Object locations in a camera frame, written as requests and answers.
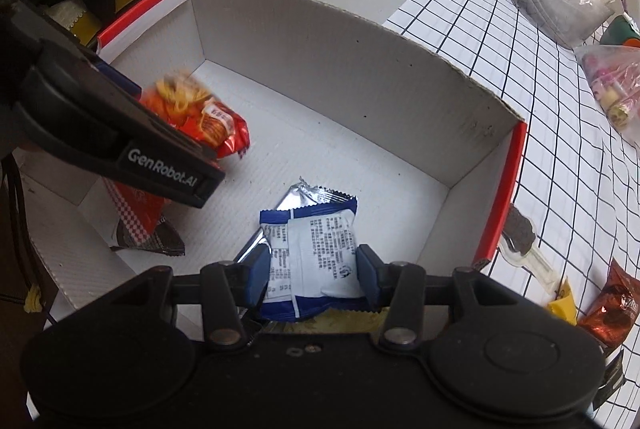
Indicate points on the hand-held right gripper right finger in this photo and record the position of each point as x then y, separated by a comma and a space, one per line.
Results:
367, 271

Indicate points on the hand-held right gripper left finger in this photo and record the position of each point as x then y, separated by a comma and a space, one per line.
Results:
260, 266

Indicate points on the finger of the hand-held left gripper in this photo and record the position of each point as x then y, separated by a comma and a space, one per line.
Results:
117, 76

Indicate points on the dark blue snack packet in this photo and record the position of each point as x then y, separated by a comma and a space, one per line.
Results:
320, 239

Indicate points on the orange snack packet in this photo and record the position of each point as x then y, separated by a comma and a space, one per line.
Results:
210, 124

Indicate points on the clear dark cookie packet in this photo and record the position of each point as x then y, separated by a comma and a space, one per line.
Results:
522, 239

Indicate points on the bright yellow snack packet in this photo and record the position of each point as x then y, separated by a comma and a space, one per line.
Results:
562, 304

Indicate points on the red and white cardboard box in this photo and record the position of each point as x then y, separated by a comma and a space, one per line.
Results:
350, 74

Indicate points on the dark red chip bag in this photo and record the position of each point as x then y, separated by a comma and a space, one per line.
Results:
610, 314

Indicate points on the black snack packet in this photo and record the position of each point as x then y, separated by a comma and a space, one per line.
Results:
612, 379

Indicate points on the white checked tablecloth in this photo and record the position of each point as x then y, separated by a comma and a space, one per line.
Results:
550, 189

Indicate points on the pink plastic bag of sweets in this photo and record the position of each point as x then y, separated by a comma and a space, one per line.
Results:
615, 84

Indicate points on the orange and green basket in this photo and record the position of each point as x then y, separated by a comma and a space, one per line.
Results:
620, 31

